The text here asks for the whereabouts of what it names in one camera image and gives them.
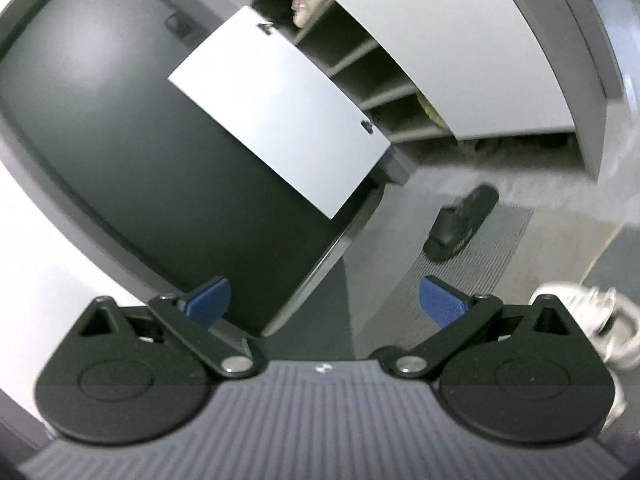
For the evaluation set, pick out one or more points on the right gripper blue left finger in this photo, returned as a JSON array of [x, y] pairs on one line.
[[208, 303]]

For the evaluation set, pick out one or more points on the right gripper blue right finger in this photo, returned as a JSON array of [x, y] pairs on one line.
[[442, 303]]

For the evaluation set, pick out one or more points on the black slide sandal front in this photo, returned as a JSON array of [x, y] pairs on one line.
[[457, 224]]

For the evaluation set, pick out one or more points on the grey striped floor mat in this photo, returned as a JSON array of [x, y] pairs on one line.
[[516, 249]]

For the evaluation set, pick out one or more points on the dark green floor mat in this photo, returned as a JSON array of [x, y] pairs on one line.
[[321, 328]]

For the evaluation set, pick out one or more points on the dark entrance door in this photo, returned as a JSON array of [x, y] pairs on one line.
[[144, 176]]

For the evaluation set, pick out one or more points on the yellow-green shoe on shelf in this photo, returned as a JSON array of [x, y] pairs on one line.
[[432, 114]]

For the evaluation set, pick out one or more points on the left white cabinet door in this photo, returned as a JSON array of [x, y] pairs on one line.
[[259, 87]]

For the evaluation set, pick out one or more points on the white cabinet door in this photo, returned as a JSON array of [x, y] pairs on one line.
[[476, 61], [259, 87]]

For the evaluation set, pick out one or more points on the right white cabinet door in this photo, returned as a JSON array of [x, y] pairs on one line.
[[476, 61]]

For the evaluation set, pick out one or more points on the grey shoe cabinet shelves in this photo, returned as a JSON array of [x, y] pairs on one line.
[[347, 53]]

